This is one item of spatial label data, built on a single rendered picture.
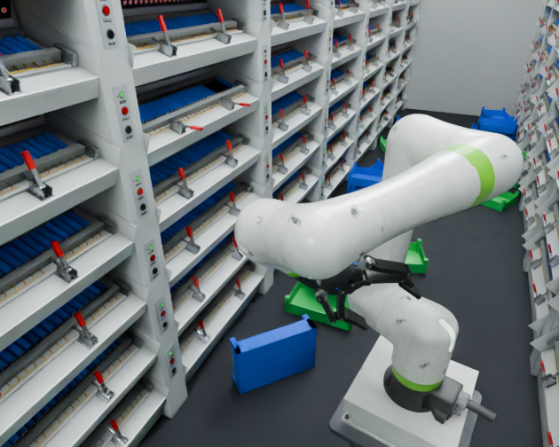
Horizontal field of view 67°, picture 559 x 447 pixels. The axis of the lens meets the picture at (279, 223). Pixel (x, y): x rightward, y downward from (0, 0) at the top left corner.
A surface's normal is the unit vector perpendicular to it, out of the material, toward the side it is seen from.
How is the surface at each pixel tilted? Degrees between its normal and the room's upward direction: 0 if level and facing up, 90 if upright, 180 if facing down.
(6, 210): 21
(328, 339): 0
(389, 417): 1
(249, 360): 90
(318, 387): 0
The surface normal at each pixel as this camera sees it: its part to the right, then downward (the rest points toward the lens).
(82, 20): -0.42, 0.46
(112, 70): 0.91, 0.21
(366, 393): 0.00, -0.86
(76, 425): 0.32, -0.74
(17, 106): 0.85, 0.50
